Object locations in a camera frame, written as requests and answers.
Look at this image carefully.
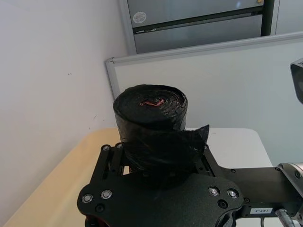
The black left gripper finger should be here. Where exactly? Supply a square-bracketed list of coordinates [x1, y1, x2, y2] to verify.
[89, 142, 131, 187]

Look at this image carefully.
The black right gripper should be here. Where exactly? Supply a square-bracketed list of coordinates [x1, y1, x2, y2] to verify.
[193, 145, 300, 218]

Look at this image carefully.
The black plastic bag roll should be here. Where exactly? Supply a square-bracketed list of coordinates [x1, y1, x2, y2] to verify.
[113, 84, 211, 190]

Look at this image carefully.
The grey metal cabinet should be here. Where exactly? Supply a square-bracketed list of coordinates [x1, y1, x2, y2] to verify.
[118, 0, 303, 55]

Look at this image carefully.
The white panel with aluminium frame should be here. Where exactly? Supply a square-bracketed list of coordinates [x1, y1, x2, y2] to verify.
[105, 32, 303, 167]

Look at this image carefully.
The thin cable with silver plug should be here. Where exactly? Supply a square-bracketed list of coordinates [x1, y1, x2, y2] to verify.
[260, 209, 296, 227]

